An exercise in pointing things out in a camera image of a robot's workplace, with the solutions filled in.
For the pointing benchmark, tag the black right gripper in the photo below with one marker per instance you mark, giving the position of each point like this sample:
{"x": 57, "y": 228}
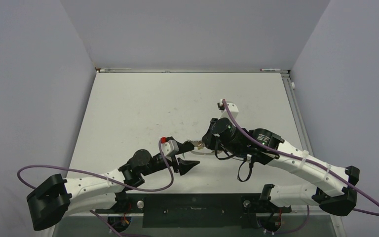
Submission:
{"x": 208, "y": 139}

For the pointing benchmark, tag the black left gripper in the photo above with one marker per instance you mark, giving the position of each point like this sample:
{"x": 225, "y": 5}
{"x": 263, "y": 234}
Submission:
{"x": 183, "y": 165}

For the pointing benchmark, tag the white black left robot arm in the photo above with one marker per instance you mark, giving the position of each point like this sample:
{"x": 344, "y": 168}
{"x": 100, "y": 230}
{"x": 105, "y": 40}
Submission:
{"x": 57, "y": 197}

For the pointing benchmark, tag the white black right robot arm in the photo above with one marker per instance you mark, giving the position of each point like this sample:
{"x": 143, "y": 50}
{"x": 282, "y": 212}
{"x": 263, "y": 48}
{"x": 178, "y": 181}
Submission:
{"x": 325, "y": 185}

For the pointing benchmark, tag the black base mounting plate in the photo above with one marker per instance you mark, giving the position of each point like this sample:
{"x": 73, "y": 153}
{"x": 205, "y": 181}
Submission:
{"x": 194, "y": 210}

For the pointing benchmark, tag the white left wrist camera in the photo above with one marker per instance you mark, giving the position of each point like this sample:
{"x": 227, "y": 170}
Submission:
{"x": 169, "y": 147}

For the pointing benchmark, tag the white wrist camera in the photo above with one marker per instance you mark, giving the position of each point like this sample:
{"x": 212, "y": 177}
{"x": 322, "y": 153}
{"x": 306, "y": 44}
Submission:
{"x": 169, "y": 147}
{"x": 228, "y": 110}

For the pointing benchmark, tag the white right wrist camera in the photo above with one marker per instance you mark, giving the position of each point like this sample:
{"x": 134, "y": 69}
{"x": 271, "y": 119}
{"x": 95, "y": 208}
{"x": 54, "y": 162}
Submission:
{"x": 228, "y": 110}

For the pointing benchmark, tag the aluminium frame rail right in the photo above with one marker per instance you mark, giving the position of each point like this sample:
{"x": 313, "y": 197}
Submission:
{"x": 300, "y": 125}

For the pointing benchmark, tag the aluminium frame rail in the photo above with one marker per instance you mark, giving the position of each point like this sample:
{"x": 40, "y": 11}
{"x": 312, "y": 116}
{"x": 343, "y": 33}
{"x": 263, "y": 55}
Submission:
{"x": 300, "y": 125}
{"x": 296, "y": 210}
{"x": 130, "y": 70}

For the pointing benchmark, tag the aluminium frame rail back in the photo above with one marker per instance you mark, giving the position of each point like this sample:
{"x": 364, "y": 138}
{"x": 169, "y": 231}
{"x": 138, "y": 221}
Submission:
{"x": 130, "y": 70}

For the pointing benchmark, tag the aluminium frame rail front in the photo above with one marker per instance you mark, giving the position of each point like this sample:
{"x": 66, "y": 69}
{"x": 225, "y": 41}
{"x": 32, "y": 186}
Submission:
{"x": 296, "y": 210}

